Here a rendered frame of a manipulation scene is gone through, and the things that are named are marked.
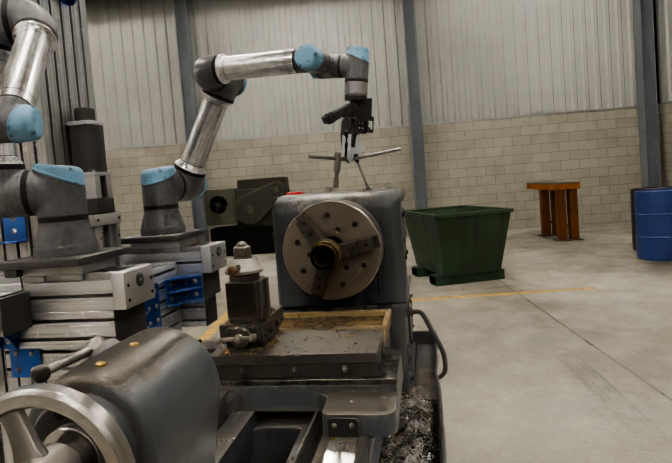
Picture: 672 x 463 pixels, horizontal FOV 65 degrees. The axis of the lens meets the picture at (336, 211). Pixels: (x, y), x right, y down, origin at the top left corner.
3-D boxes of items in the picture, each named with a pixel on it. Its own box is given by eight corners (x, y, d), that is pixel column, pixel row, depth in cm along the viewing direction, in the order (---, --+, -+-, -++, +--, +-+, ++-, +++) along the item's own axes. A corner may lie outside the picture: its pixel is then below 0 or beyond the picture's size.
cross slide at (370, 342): (200, 353, 122) (198, 333, 122) (385, 348, 115) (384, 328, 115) (165, 380, 106) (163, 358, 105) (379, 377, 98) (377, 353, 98)
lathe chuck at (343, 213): (288, 290, 179) (291, 197, 177) (381, 297, 174) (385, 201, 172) (280, 296, 170) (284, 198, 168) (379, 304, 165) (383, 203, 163)
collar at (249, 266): (232, 269, 115) (231, 256, 115) (267, 268, 114) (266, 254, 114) (218, 276, 107) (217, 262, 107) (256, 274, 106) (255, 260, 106)
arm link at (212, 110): (152, 193, 192) (205, 50, 180) (178, 191, 206) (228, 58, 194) (177, 208, 189) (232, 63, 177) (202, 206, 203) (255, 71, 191)
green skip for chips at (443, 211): (405, 272, 726) (400, 210, 721) (469, 265, 741) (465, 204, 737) (440, 290, 594) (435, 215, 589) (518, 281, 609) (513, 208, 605)
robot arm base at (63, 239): (19, 259, 130) (14, 219, 130) (61, 251, 145) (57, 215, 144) (73, 256, 127) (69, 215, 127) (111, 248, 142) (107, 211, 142)
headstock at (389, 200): (308, 277, 246) (301, 193, 244) (411, 272, 238) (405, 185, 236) (272, 309, 187) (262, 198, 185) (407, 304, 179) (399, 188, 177)
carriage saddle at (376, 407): (204, 375, 124) (201, 350, 124) (403, 372, 116) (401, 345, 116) (135, 437, 95) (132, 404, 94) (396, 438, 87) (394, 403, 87)
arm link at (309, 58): (177, 51, 171) (316, 34, 154) (197, 58, 181) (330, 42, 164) (178, 88, 172) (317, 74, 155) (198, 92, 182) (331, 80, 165)
